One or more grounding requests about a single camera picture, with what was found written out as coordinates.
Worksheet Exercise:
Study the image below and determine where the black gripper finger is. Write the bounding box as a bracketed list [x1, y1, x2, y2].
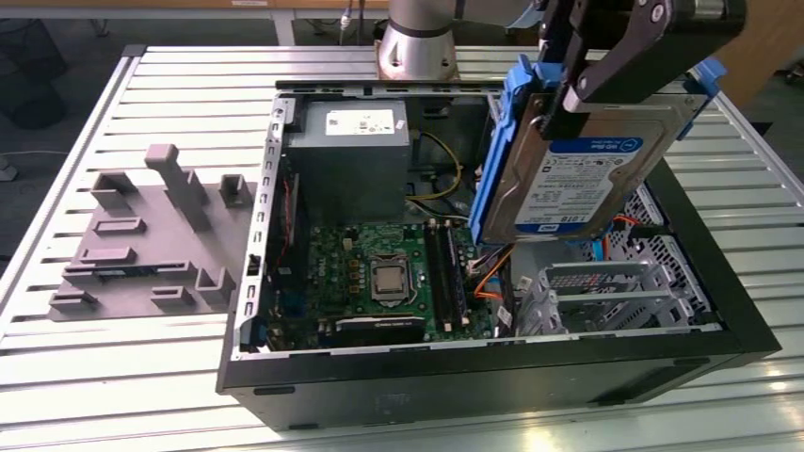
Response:
[539, 0, 750, 140]
[538, 0, 629, 91]

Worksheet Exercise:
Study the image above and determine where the hard disk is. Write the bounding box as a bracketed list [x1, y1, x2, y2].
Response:
[469, 54, 729, 247]

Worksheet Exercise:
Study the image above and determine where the multicolour disk power wire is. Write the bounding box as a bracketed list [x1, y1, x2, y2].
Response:
[613, 215, 669, 241]

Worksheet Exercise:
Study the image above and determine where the blue SATA wire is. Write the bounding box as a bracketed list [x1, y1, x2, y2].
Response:
[590, 234, 617, 263]

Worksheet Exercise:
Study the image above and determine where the metal disk bay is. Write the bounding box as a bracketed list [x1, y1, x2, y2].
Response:
[514, 261, 718, 338]

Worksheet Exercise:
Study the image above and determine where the brown wooden cabinet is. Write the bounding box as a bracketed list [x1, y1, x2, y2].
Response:
[715, 0, 804, 112]

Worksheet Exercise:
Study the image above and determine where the grey power supply unit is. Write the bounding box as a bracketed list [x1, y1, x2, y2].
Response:
[286, 98, 414, 227]

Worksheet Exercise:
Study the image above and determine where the RAM stick in slot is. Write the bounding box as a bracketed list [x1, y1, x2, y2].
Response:
[438, 218, 473, 327]

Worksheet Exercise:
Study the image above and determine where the black CPU socket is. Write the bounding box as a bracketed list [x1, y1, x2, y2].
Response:
[366, 252, 422, 308]

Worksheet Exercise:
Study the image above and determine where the green motherboard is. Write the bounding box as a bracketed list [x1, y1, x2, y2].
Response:
[270, 220, 498, 349]

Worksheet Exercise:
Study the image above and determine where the silver CPU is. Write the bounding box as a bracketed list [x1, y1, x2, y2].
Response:
[375, 266, 410, 294]

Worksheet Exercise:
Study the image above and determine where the black graphics card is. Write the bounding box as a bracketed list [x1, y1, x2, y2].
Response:
[317, 314, 429, 349]

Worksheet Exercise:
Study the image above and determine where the black PC case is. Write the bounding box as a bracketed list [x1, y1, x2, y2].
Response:
[215, 79, 785, 432]

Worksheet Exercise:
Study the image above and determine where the grey parts rack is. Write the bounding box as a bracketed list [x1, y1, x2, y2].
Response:
[49, 143, 259, 327]

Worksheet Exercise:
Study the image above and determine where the black chair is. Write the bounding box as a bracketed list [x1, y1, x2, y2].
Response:
[0, 18, 71, 131]

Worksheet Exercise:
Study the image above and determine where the RAM stick on rack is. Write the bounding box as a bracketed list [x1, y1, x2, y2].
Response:
[94, 266, 157, 279]

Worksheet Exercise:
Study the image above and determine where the yellow wire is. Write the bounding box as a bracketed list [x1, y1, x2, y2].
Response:
[405, 131, 467, 213]

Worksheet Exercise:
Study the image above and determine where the black cable bundle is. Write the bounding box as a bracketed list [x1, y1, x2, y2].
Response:
[467, 242, 521, 279]

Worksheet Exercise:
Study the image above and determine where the orange SATA cable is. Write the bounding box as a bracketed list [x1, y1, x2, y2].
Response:
[471, 263, 505, 301]

